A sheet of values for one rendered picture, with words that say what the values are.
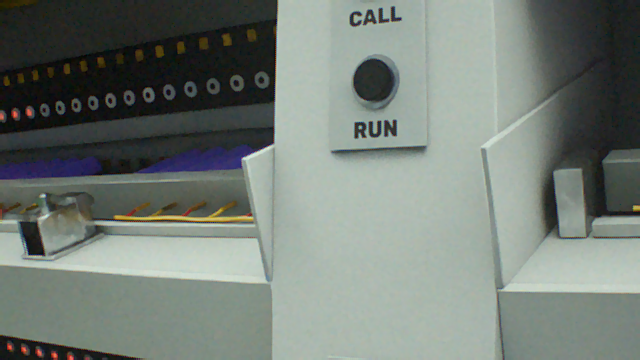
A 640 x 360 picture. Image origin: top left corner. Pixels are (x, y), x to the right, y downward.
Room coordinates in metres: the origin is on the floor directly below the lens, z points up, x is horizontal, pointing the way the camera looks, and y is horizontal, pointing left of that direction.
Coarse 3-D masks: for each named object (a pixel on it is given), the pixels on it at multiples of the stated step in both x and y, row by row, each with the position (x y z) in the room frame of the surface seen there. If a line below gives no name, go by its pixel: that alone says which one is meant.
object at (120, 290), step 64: (64, 128) 0.66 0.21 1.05; (128, 128) 0.62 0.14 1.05; (192, 128) 0.59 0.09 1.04; (256, 192) 0.33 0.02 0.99; (0, 256) 0.45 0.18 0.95; (64, 256) 0.43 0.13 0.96; (128, 256) 0.41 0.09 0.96; (192, 256) 0.39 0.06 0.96; (256, 256) 0.38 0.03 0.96; (0, 320) 0.46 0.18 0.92; (64, 320) 0.42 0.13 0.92; (128, 320) 0.40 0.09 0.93; (192, 320) 0.37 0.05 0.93; (256, 320) 0.35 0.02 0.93
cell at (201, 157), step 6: (210, 150) 0.54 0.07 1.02; (216, 150) 0.54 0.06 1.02; (222, 150) 0.54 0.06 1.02; (192, 156) 0.52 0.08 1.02; (198, 156) 0.52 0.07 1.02; (204, 156) 0.53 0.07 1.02; (210, 156) 0.53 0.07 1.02; (180, 162) 0.51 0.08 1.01; (186, 162) 0.51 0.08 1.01; (192, 162) 0.52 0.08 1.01; (198, 162) 0.52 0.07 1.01; (168, 168) 0.50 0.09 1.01; (174, 168) 0.50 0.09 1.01; (180, 168) 0.51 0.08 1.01; (186, 168) 0.51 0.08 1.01
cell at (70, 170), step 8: (80, 160) 0.60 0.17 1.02; (88, 160) 0.60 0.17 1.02; (96, 160) 0.61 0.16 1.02; (64, 168) 0.58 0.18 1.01; (72, 168) 0.59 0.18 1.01; (80, 168) 0.59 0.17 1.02; (88, 168) 0.60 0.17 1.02; (96, 168) 0.60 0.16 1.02; (40, 176) 0.57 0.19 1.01; (48, 176) 0.57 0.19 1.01; (56, 176) 0.57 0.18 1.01; (64, 176) 0.58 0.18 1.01; (72, 176) 0.58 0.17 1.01; (80, 176) 0.59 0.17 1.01
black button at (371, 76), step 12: (372, 60) 0.31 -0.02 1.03; (360, 72) 0.31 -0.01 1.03; (372, 72) 0.31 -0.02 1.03; (384, 72) 0.31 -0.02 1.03; (360, 84) 0.31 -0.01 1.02; (372, 84) 0.31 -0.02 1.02; (384, 84) 0.31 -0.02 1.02; (360, 96) 0.31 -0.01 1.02; (372, 96) 0.31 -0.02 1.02; (384, 96) 0.31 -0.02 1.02
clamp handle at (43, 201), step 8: (40, 200) 0.43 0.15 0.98; (48, 200) 0.43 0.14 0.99; (40, 208) 0.44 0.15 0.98; (48, 208) 0.43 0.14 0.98; (0, 216) 0.40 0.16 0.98; (8, 216) 0.41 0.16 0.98; (16, 216) 0.41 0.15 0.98; (24, 216) 0.42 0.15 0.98; (32, 216) 0.42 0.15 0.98; (40, 216) 0.43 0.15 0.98
